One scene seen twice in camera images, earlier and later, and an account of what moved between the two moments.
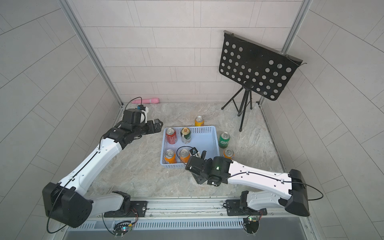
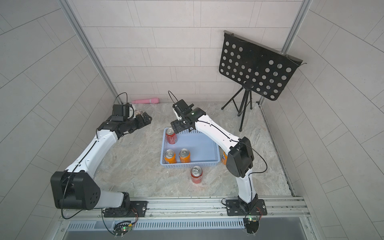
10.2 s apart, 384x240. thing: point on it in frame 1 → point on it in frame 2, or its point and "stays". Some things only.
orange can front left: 170,157 stays
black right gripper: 196,176 → 177,125
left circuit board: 122,227 stays
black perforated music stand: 256,66 stays
